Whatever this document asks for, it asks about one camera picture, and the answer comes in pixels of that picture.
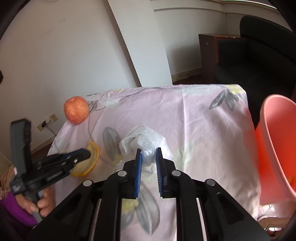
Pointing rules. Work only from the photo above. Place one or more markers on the pink floral tablecloth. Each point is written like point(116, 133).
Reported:
point(208, 129)

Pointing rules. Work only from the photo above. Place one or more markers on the pink plastic bucket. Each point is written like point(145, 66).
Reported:
point(275, 136)

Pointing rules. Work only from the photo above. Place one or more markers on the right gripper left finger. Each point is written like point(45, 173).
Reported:
point(133, 168)

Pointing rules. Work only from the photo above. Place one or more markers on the wall power outlet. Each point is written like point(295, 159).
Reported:
point(46, 122)

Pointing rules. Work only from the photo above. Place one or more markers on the person left hand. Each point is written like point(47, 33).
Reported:
point(44, 206)

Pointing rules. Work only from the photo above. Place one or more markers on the orange pomelo peel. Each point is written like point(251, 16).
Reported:
point(86, 166)

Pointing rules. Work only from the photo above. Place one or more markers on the brown wooden side cabinet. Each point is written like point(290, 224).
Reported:
point(209, 50)

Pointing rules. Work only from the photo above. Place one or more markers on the purple sleeve left forearm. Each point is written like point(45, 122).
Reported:
point(10, 205)

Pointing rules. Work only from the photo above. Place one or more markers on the white plastic bag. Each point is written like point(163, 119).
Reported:
point(147, 140)

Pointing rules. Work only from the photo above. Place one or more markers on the red apple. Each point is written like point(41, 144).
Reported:
point(76, 110)

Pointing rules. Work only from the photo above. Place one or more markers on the black armchair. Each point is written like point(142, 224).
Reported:
point(261, 61)

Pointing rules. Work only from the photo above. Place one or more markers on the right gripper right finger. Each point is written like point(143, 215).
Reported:
point(164, 169)

